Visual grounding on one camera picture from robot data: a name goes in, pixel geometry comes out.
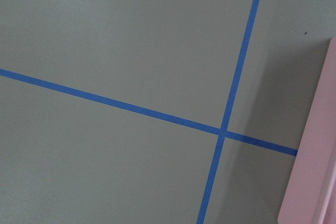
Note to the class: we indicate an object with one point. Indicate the pink plastic bin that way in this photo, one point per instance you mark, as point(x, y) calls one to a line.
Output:
point(310, 194)

